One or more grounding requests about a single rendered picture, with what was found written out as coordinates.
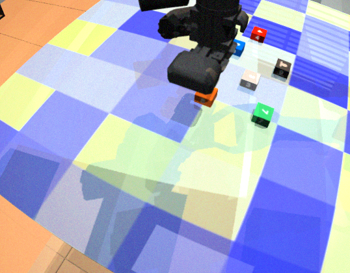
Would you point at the orange block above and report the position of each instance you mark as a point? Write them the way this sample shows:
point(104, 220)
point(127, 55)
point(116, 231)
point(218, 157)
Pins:
point(206, 100)

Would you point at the blue block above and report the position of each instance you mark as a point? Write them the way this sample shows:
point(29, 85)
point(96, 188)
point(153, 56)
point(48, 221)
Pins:
point(240, 48)

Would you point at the green block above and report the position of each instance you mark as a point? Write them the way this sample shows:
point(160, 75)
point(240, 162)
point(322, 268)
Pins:
point(262, 115)

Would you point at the small beige digit block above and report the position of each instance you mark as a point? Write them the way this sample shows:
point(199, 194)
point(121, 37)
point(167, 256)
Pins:
point(250, 79)

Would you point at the red block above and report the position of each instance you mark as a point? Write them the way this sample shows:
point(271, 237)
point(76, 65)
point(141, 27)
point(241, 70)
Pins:
point(258, 34)

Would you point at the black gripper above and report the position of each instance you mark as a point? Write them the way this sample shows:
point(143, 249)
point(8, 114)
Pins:
point(199, 69)

